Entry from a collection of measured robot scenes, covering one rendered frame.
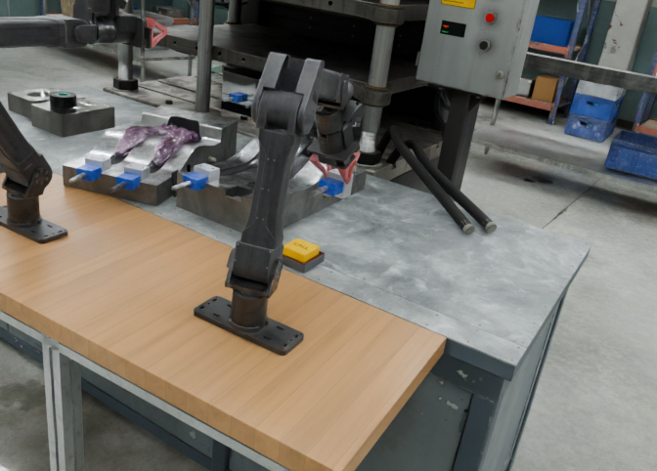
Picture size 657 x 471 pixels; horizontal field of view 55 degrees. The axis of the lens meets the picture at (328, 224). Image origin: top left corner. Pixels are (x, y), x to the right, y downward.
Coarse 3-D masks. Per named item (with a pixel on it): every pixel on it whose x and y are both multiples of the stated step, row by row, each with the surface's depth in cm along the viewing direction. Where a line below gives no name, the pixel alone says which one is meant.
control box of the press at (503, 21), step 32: (448, 0) 193; (480, 0) 188; (512, 0) 183; (448, 32) 196; (480, 32) 190; (512, 32) 186; (416, 64) 204; (448, 64) 199; (480, 64) 193; (512, 64) 191; (448, 96) 209; (480, 96) 198; (448, 128) 210; (448, 160) 213
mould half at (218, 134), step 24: (144, 120) 189; (216, 120) 191; (144, 144) 169; (192, 144) 172; (216, 144) 182; (72, 168) 156; (120, 168) 159; (168, 168) 163; (96, 192) 157; (120, 192) 155; (144, 192) 154; (168, 192) 159
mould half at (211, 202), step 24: (192, 168) 156; (312, 168) 162; (336, 168) 166; (360, 168) 182; (192, 192) 151; (216, 192) 147; (288, 192) 150; (216, 216) 149; (240, 216) 145; (288, 216) 152
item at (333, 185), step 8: (328, 176) 145; (336, 176) 144; (352, 176) 145; (320, 184) 142; (328, 184) 141; (336, 184) 141; (344, 184) 143; (312, 192) 137; (320, 192) 138; (328, 192) 141; (336, 192) 142; (344, 192) 144
